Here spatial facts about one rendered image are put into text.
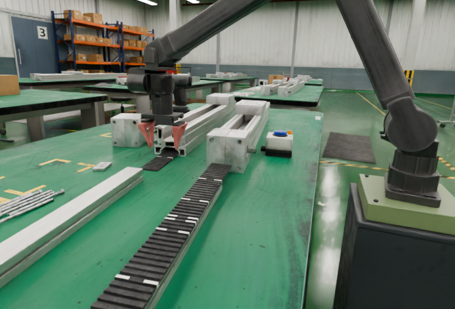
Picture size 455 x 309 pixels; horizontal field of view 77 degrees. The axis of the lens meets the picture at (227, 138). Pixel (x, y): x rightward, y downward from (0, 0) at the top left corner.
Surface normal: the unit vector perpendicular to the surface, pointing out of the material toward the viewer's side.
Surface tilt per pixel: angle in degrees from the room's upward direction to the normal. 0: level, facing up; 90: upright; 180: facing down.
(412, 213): 90
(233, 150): 90
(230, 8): 93
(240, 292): 0
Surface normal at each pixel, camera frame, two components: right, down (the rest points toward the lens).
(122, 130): 0.01, 0.24
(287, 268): 0.03, -0.97
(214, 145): -0.21, 0.23
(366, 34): -0.47, 0.22
